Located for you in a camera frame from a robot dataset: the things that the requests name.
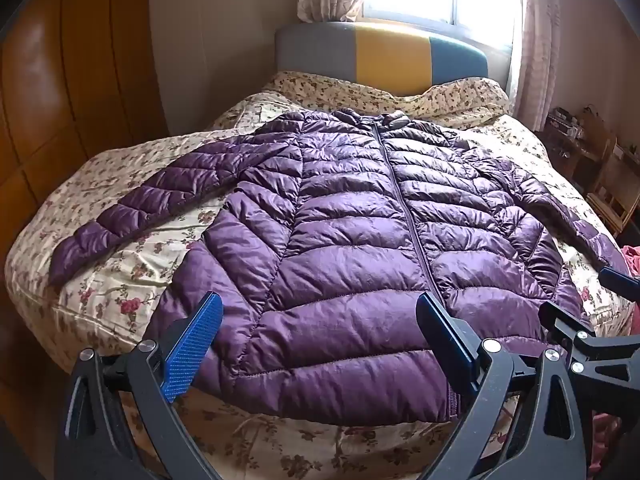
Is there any small-flower cream pillow cover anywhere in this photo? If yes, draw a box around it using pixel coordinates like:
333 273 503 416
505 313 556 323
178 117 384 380
272 70 511 118

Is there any glossy wooden wardrobe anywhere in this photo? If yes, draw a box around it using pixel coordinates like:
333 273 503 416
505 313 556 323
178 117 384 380
0 0 168 281

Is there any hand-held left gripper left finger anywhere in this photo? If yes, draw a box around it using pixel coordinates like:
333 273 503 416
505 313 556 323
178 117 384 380
55 291 224 480

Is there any large-flower cream quilt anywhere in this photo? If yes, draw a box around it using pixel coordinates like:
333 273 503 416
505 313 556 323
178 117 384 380
5 95 640 480

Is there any grey yellow blue headboard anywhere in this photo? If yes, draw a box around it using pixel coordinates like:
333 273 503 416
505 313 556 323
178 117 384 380
274 18 490 96

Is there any purple puffer jacket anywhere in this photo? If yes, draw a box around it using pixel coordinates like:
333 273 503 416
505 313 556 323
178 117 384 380
50 109 632 420

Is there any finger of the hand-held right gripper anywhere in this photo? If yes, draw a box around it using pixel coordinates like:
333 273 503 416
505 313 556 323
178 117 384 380
598 266 640 306
539 301 640 396

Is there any cluttered wooden shelf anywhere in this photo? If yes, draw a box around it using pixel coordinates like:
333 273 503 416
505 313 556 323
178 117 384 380
542 105 640 236

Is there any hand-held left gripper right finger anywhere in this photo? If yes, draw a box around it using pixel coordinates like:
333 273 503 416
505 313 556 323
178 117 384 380
416 291 588 480

